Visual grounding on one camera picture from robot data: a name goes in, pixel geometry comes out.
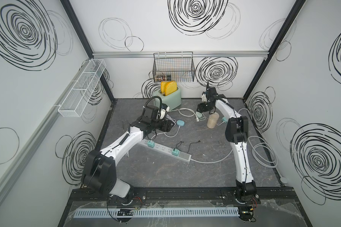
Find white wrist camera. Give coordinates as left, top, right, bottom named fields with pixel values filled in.
left=158, top=104, right=170, bottom=121
left=201, top=91, right=208, bottom=103

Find white slotted cable duct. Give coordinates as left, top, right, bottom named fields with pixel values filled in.
left=73, top=207, right=240, bottom=218

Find black usb cable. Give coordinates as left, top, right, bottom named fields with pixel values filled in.
left=173, top=139, right=202, bottom=155

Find mint green earbud case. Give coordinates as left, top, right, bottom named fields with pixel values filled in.
left=195, top=111, right=204, bottom=119

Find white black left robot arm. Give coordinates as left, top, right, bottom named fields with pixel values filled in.
left=81, top=96, right=175, bottom=203

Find blue earbud case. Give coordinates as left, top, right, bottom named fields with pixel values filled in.
left=176, top=120, right=185, bottom=127

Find yellow toast slices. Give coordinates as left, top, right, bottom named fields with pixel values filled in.
left=161, top=81, right=178, bottom=96

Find white power strip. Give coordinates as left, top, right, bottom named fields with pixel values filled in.
left=138, top=140, right=191, bottom=163

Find white wire wall shelf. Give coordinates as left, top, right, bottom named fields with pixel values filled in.
left=58, top=59, right=106, bottom=117

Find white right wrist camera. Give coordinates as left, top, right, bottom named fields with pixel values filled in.
left=201, top=91, right=208, bottom=103

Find black wire wall basket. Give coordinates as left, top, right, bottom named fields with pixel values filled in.
left=152, top=52, right=196, bottom=82

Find teal charger with black cable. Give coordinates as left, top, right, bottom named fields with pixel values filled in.
left=171, top=148, right=180, bottom=157

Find lilac usb cable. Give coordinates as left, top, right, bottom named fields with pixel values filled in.
left=152, top=117, right=181, bottom=140

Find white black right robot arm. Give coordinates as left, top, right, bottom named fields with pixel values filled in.
left=197, top=83, right=257, bottom=204

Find teal charger with lilac cable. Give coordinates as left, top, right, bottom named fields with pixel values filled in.
left=147, top=140, right=155, bottom=148

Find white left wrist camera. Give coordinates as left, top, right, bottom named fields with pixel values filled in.
left=158, top=104, right=170, bottom=121

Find white toaster power cord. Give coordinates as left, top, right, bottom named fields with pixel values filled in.
left=170, top=107, right=206, bottom=122

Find mint green toaster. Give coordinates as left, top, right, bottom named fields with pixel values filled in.
left=152, top=88, right=181, bottom=110

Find grey power strip cord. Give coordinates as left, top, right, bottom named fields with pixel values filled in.
left=189, top=107, right=279, bottom=168

